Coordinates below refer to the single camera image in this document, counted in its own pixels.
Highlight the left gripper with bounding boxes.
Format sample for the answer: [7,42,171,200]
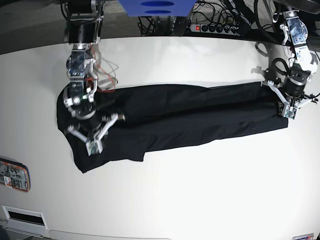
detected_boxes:
[260,80,319,109]

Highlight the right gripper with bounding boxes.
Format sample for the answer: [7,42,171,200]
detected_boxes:
[66,113,125,144]

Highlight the black T-shirt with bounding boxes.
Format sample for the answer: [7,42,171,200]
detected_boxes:
[56,82,289,173]

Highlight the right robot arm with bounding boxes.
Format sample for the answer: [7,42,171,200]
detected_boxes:
[56,0,118,145]

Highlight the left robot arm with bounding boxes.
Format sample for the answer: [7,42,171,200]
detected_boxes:
[261,0,320,119]

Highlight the white power strip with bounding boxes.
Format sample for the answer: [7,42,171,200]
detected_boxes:
[189,23,239,36]

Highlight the red white sticker label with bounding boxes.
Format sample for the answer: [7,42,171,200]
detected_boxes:
[292,233,314,240]

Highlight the black power adapter brick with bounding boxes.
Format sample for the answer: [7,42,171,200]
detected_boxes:
[171,16,190,37]

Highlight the blue plastic box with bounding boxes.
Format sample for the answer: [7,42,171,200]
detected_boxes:
[118,0,196,17]

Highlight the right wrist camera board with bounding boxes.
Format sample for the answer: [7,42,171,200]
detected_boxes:
[85,140,103,156]

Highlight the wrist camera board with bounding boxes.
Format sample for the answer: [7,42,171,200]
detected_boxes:
[282,105,298,120]
[85,140,103,156]

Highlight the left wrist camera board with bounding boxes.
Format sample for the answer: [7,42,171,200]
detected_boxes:
[282,105,298,120]

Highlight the white table cable grommet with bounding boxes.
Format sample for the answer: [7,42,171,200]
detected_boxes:
[1,205,48,229]

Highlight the tangled black cables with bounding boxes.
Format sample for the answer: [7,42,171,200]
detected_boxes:
[137,0,261,36]

